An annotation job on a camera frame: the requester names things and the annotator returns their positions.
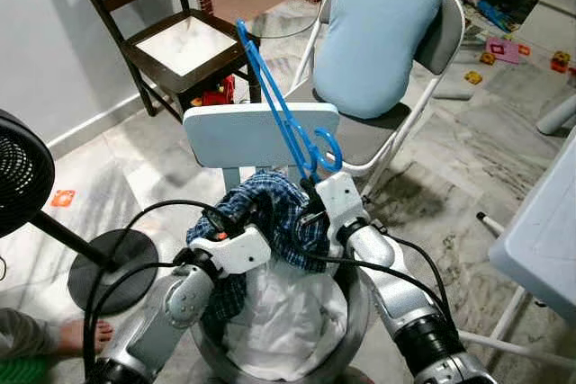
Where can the blue plaid shirt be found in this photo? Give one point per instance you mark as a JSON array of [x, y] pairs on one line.
[[270, 200]]

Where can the blue plastic hanger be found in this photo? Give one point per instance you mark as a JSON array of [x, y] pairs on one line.
[[301, 146]]

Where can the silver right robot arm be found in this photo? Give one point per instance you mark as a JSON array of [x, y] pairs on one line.
[[396, 276]]

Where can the grey metal folding chair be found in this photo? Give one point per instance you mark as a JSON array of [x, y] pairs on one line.
[[360, 137]]

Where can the white garment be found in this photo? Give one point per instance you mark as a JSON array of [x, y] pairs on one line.
[[288, 321]]

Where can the orange floor sticker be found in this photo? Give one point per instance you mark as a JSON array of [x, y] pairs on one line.
[[64, 198]]

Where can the light blue pillow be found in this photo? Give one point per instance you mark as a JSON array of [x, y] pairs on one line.
[[378, 33]]

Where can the dark wooden chair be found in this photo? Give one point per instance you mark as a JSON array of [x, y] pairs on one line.
[[189, 47]]

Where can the black standing fan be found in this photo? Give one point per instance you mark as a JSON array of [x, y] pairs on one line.
[[18, 173]]

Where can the pink toy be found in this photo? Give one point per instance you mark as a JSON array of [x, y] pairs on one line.
[[504, 49]]

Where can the green object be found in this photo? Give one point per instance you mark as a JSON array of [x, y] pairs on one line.
[[22, 373]]

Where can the yellow red toy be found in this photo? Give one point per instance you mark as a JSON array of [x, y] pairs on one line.
[[562, 60]]

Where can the blue toy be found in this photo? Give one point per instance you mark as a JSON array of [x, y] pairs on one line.
[[490, 15]]

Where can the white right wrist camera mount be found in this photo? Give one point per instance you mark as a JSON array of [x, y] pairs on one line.
[[340, 200]]

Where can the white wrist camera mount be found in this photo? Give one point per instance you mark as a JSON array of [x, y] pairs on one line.
[[340, 200], [243, 251]]

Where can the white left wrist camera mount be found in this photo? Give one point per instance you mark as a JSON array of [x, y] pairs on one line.
[[243, 251]]

